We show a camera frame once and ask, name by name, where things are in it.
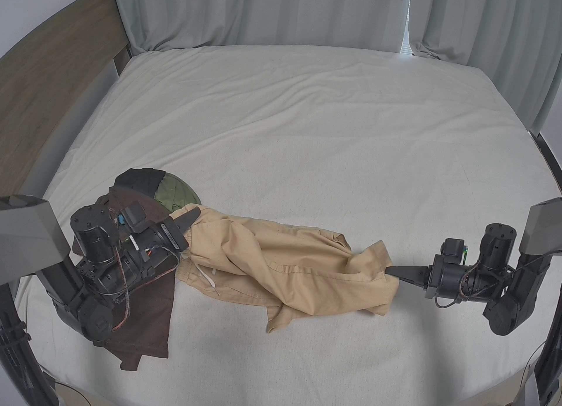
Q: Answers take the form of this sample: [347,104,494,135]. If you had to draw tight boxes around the tan shorts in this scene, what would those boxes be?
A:
[173,203,400,335]

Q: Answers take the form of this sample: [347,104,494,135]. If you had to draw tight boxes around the black cable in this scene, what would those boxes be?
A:
[519,340,549,406]
[52,378,95,406]

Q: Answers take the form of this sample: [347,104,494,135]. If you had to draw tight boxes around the green garment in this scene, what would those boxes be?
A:
[154,172,203,214]

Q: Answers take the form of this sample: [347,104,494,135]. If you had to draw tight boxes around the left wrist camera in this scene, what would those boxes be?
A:
[119,201,153,234]

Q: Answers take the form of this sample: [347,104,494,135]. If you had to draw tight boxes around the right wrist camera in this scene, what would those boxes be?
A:
[440,238,470,265]

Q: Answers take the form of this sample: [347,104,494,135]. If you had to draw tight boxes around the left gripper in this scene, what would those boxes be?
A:
[131,208,202,282]

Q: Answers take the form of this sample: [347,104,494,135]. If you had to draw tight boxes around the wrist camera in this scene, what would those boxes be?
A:
[119,201,153,234]
[440,238,470,265]

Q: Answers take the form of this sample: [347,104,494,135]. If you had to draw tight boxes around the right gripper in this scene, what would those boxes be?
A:
[385,255,470,301]

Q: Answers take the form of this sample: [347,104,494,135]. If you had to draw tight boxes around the bed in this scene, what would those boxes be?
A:
[0,0,562,406]

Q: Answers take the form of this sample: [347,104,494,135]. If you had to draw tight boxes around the brown garment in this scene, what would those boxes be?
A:
[72,188,177,372]

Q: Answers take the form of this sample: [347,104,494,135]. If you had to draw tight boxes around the black garment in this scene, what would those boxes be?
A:
[113,168,167,201]

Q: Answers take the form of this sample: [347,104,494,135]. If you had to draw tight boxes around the pale green curtain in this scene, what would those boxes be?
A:
[408,0,562,138]
[107,0,416,56]

